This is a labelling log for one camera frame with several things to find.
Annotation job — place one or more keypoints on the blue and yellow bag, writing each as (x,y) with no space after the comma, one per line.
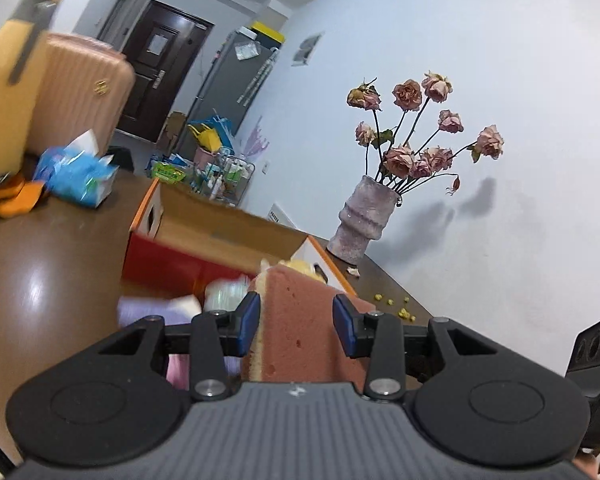
(211,132)

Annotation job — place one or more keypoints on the scattered yellow flower bits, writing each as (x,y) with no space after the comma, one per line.
(397,307)

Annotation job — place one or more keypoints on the pink sponge block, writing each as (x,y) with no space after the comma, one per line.
(300,320)

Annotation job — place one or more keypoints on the wall electrical panel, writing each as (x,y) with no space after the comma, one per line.
(307,49)

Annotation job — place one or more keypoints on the green packet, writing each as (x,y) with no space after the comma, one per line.
(169,172)

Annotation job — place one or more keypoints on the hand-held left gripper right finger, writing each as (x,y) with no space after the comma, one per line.
(344,317)

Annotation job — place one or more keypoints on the purple wall decoration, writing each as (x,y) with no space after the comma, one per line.
(257,142)

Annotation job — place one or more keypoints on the brown cardboard carton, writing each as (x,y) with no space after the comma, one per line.
(174,130)

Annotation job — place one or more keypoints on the bag of cotton pads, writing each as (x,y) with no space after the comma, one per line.
(225,294)

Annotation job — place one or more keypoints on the pink ribbed ceramic vase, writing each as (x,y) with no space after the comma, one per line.
(362,220)

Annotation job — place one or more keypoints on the pink ribbed suitcase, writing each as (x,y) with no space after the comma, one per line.
(80,90)

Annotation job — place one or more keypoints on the red cardboard box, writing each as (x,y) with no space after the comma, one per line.
(190,260)

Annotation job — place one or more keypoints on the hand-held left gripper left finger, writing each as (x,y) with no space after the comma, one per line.
(249,317)

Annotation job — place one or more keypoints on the white wall socket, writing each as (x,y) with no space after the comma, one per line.
(266,166)

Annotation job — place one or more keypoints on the grey refrigerator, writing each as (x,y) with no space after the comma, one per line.
(227,85)

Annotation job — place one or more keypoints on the blue tissue pack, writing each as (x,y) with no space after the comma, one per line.
(77,175)

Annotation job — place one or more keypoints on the dark brown door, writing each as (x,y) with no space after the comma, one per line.
(155,65)

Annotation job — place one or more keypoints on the orange cloth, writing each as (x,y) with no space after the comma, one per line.
(10,200)

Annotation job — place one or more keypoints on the dried pink rose bouquet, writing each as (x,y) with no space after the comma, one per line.
(420,155)

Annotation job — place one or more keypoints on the white makeup sponge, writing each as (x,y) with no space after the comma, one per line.
(186,306)

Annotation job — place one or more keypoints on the yellow plush toy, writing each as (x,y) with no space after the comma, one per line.
(302,266)

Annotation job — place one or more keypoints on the yellow and black box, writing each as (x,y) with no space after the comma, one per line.
(267,32)

